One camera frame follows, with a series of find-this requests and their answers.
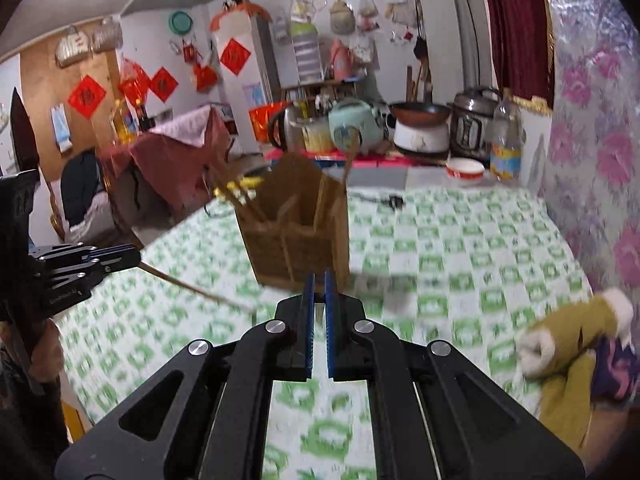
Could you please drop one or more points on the stainless electric kettle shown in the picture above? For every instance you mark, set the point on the stainless electric kettle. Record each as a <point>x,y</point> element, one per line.
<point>284,130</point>

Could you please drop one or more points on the mint green rice cooker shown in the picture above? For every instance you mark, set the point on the mint green rice cooker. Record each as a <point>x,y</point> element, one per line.
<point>356,126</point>

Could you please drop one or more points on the floral plastic wall cover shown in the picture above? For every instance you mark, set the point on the floral plastic wall cover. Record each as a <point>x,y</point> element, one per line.
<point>591,175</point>

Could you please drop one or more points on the clear plastic oil bottle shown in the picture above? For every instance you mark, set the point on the clear plastic oil bottle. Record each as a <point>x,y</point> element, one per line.
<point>507,139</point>

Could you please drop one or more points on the yellow green plush slipper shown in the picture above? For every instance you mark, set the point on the yellow green plush slipper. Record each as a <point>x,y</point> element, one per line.
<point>582,354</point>

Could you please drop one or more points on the dark red curtain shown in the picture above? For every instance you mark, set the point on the dark red curtain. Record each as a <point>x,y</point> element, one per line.
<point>522,47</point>

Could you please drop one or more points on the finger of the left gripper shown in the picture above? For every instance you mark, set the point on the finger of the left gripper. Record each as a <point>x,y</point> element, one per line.
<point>110,262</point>
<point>83,252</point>

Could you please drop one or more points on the red cloth covered table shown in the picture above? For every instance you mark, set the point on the red cloth covered table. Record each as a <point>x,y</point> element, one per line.
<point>173,158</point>

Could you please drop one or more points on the wooden utensil holder box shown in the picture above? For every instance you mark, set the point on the wooden utensil holder box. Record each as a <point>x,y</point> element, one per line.
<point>297,225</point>

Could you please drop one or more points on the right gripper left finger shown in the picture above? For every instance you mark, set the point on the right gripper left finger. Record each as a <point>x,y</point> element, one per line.
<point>204,414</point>

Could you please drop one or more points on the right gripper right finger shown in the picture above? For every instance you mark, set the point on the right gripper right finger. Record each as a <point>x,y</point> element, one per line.
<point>434,413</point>

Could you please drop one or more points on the cream yellow pot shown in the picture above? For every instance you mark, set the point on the cream yellow pot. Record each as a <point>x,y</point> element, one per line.
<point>316,135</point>

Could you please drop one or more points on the wooden chopstick on table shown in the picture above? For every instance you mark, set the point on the wooden chopstick on table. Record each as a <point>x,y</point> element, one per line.
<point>195,289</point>

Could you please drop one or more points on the brown frying pan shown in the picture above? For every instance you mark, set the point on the brown frying pan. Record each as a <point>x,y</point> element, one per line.
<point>420,115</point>

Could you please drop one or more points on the silver black pressure cooker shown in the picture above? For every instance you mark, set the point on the silver black pressure cooker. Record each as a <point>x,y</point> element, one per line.
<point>472,115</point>

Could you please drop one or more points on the yellow handled tool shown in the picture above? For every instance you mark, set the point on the yellow handled tool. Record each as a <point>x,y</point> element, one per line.
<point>248,183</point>

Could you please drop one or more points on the white refrigerator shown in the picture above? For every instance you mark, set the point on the white refrigerator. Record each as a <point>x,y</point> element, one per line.
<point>247,63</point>

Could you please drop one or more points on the person left hand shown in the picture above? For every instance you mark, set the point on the person left hand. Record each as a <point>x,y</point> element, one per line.
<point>46,363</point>

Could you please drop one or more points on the red white bowl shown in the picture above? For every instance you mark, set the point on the red white bowl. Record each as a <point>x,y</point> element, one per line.
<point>464,169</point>

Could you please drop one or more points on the red gift box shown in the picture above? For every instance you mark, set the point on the red gift box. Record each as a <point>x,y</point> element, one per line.
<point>260,118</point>

